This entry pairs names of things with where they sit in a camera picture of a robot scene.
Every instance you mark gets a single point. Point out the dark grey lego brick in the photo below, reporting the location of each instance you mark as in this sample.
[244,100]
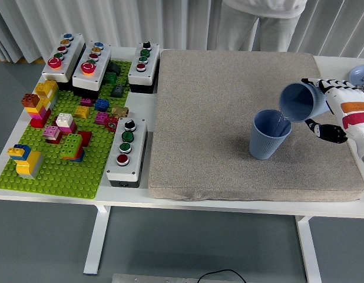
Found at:
[114,68]

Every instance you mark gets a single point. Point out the green lego baseplate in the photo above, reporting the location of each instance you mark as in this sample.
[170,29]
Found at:
[52,182]

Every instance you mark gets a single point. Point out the five-button control box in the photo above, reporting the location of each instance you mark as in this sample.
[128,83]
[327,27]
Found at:
[104,63]
[73,50]

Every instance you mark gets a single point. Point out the blue plate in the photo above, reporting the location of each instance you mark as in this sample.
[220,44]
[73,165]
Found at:
[357,73]

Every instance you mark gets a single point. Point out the grey-brown cushion mat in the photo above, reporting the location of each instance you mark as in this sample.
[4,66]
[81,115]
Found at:
[214,118]

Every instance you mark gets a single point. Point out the white curtain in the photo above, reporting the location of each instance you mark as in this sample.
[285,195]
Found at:
[111,20]

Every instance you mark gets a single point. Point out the person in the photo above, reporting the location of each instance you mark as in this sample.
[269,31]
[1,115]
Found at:
[258,7]

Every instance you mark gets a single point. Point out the white table leg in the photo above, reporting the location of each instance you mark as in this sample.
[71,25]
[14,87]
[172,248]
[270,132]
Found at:
[310,253]
[95,241]

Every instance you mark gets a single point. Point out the brass valve fitting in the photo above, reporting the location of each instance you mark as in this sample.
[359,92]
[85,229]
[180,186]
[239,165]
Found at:
[120,111]

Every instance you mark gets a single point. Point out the dark green lego brick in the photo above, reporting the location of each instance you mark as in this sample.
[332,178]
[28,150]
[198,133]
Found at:
[109,78]

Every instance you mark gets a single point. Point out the yellow lego brick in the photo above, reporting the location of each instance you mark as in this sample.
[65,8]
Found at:
[82,112]

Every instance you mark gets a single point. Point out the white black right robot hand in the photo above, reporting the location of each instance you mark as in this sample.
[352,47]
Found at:
[352,112]

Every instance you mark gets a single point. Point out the blue ribbed cup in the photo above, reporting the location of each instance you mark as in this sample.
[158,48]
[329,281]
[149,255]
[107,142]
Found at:
[317,100]
[264,147]

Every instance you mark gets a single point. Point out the four-button control box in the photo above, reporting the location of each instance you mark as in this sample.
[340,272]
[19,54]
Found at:
[138,147]
[151,65]

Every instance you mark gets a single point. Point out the green red blue brick stack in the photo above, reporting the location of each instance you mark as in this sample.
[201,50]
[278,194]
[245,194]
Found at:
[71,146]

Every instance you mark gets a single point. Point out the yellow brown red brick tower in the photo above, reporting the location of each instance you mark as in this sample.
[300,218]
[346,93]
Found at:
[40,109]

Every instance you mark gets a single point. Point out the yellow blue grey brick figure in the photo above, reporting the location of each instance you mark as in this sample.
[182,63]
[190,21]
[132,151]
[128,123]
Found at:
[27,165]

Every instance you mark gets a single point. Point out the magenta lego brick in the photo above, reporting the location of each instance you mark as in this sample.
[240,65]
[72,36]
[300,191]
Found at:
[86,102]
[101,118]

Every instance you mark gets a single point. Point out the red lego brick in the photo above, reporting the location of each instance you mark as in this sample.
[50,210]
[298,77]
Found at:
[86,137]

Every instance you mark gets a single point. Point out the blue lego brick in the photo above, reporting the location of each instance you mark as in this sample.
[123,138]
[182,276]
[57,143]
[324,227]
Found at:
[102,104]

